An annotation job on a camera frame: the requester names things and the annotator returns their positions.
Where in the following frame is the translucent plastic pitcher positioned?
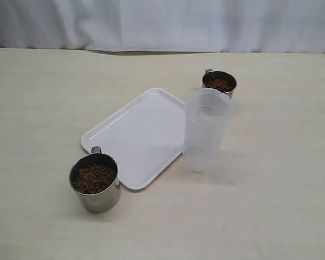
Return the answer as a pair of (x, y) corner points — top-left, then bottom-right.
(183, 88), (234, 172)

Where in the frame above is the white plastic tray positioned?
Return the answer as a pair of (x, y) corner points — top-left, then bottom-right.
(80, 88), (185, 191)

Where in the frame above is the white curtain backdrop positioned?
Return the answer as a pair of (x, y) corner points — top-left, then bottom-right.
(0, 1), (325, 53)

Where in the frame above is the steel mug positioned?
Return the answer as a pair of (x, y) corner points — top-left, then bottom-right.
(201, 69), (237, 98)
(69, 146), (121, 213)

